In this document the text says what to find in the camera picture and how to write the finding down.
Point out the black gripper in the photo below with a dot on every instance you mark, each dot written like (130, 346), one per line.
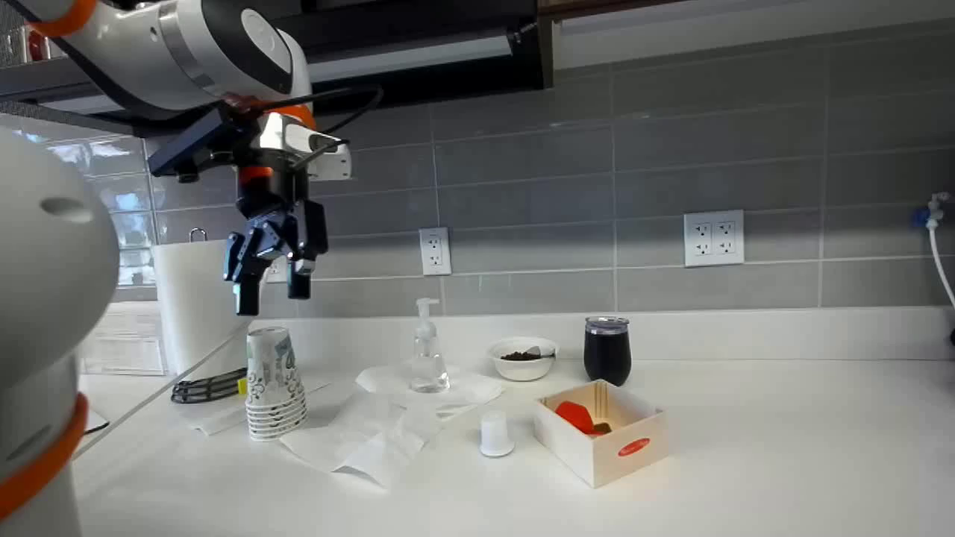
(273, 203)

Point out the clear plastic cup lid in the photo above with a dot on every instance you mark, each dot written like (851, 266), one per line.
(607, 323)

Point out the white orange Franka robot arm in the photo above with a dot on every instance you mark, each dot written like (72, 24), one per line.
(197, 48)

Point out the patterned paper cup stack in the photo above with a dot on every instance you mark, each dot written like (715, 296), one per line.
(273, 382)

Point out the small white cup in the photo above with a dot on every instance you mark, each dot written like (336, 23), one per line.
(495, 437)

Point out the black cup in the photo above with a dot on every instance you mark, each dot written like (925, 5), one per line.
(607, 360)

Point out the white paper towel roll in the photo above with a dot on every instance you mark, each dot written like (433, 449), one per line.
(197, 309)

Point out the clear pump soap bottle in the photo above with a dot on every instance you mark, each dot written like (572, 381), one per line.
(427, 352)

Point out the crumpled clear plastic wrap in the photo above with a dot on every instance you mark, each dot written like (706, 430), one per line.
(369, 442)

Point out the under-cabinet light strip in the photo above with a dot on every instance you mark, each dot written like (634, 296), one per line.
(418, 57)

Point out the dark food in bowl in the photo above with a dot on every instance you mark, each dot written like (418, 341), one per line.
(527, 352)

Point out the white bowl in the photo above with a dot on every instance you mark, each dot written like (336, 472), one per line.
(524, 367)

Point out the dark overhead cabinet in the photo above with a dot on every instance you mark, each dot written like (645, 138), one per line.
(427, 18)

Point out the orange item in box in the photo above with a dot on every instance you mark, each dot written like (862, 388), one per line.
(577, 415)

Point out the light wooden box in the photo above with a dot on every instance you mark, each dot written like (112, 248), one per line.
(607, 457)

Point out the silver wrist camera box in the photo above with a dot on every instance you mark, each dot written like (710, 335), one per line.
(300, 145)

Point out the white single wall outlet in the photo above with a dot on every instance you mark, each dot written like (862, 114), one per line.
(433, 252)

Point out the white double wall outlet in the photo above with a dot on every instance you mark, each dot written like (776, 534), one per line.
(715, 239)

